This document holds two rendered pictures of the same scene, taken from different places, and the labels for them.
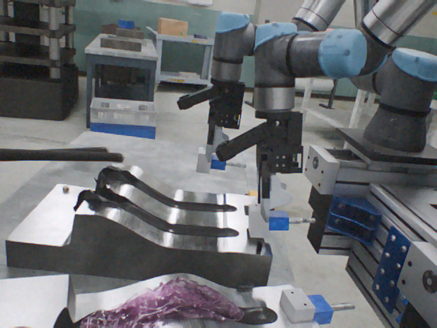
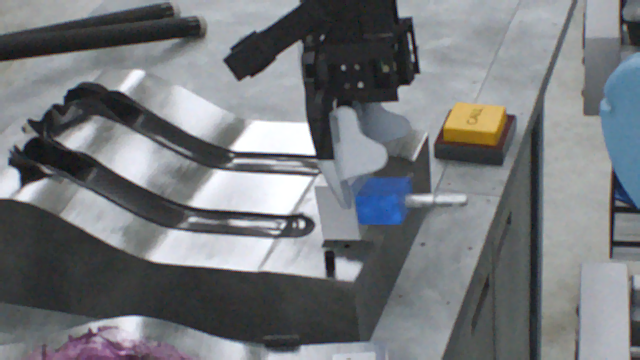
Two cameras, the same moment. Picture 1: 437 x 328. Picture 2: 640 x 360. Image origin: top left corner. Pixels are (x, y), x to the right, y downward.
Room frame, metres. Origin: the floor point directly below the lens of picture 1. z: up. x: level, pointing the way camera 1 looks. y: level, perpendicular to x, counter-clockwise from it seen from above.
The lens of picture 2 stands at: (-0.10, -0.45, 1.52)
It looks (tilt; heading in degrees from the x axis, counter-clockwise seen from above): 33 degrees down; 24
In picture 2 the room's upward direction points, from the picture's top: 6 degrees counter-clockwise
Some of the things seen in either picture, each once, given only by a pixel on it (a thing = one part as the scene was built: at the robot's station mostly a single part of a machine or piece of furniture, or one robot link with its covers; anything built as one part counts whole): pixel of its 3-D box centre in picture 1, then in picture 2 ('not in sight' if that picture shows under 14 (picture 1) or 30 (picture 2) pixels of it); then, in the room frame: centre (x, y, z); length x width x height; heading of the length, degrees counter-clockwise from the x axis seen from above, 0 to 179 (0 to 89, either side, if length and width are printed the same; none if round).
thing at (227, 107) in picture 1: (224, 103); not in sight; (1.01, 0.00, 1.09); 0.09 x 0.08 x 0.12; 92
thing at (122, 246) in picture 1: (151, 218); (162, 191); (0.78, 0.12, 0.87); 0.50 x 0.26 x 0.14; 92
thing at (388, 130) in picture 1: (398, 124); not in sight; (1.05, -0.46, 1.09); 0.15 x 0.15 x 0.10
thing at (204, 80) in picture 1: (179, 61); not in sight; (6.61, 0.78, 0.47); 1.10 x 0.52 x 0.94; 111
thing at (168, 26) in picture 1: (172, 29); not in sight; (6.59, 0.94, 0.94); 0.41 x 0.33 x 0.29; 110
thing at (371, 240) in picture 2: (256, 243); (354, 249); (0.72, -0.11, 0.87); 0.05 x 0.05 x 0.04; 2
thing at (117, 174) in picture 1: (159, 201); (163, 158); (0.77, 0.11, 0.92); 0.35 x 0.16 x 0.09; 92
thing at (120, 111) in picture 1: (123, 112); not in sight; (3.79, 0.94, 0.28); 0.61 x 0.41 x 0.15; 103
